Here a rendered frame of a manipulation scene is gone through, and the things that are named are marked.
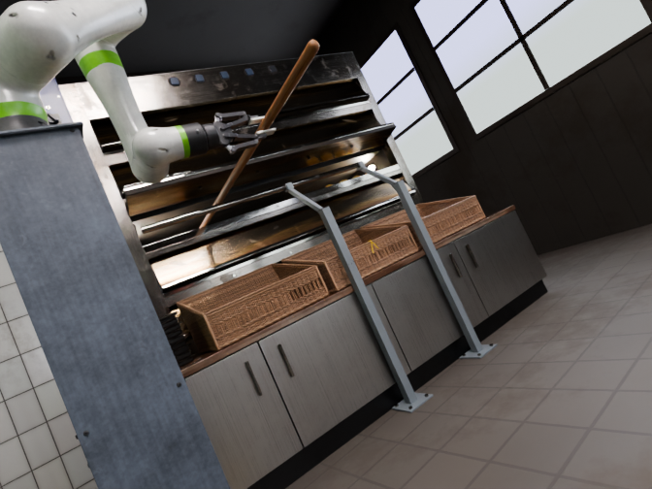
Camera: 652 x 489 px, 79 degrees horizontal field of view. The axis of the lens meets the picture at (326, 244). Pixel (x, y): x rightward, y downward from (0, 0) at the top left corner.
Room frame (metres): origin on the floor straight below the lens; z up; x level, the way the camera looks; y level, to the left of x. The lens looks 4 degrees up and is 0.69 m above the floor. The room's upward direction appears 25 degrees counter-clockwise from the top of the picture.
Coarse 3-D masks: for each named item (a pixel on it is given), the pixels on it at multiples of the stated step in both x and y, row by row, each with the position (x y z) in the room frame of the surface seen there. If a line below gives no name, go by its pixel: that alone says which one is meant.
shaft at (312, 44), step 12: (312, 48) 0.91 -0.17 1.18; (300, 60) 0.96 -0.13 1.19; (300, 72) 0.99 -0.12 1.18; (288, 84) 1.04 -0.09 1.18; (288, 96) 1.09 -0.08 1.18; (276, 108) 1.13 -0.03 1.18; (264, 120) 1.20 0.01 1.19; (240, 168) 1.49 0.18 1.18; (228, 180) 1.61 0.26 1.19; (216, 204) 1.83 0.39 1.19
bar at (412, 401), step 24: (360, 168) 2.21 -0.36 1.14; (264, 192) 1.90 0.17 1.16; (288, 192) 1.98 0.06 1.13; (408, 192) 2.03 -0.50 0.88; (192, 216) 1.72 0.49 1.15; (408, 216) 2.04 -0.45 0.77; (336, 240) 1.77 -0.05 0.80; (432, 264) 2.03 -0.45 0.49; (360, 288) 1.77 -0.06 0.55; (456, 312) 2.03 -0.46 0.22; (384, 336) 1.78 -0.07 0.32; (408, 384) 1.78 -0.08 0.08; (408, 408) 1.73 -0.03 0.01
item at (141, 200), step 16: (384, 128) 2.66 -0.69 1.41; (320, 144) 2.39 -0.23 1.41; (336, 144) 2.47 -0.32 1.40; (352, 144) 2.60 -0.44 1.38; (368, 144) 2.73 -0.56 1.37; (256, 160) 2.17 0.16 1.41; (272, 160) 2.24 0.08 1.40; (288, 160) 2.34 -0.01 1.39; (304, 160) 2.44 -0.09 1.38; (320, 160) 2.57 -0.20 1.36; (192, 176) 1.99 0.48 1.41; (208, 176) 2.04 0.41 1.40; (224, 176) 2.12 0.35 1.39; (240, 176) 2.21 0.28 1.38; (256, 176) 2.30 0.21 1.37; (272, 176) 2.40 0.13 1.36; (128, 192) 1.83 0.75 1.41; (144, 192) 1.87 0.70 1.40; (160, 192) 1.94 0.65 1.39; (176, 192) 2.02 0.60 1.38; (192, 192) 2.10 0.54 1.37; (208, 192) 2.18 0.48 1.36; (128, 208) 1.92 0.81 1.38; (144, 208) 1.99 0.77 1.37
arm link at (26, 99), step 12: (0, 72) 0.78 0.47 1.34; (0, 84) 0.80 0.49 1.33; (12, 84) 0.80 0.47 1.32; (24, 84) 0.82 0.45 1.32; (36, 84) 0.83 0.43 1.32; (0, 96) 0.79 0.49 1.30; (12, 96) 0.81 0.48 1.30; (24, 96) 0.82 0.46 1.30; (36, 96) 0.85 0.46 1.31; (0, 108) 0.79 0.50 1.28; (12, 108) 0.80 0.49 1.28; (24, 108) 0.82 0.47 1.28; (36, 108) 0.84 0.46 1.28
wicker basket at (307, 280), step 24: (288, 264) 2.04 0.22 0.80; (216, 288) 2.04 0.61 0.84; (240, 288) 2.08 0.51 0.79; (264, 288) 1.68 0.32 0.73; (288, 288) 1.73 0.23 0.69; (312, 288) 1.92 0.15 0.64; (192, 312) 1.67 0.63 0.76; (216, 312) 1.56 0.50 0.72; (240, 312) 1.61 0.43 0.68; (264, 312) 1.66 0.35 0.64; (288, 312) 1.71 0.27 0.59; (192, 336) 1.89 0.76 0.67; (216, 336) 1.93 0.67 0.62; (240, 336) 1.59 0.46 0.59
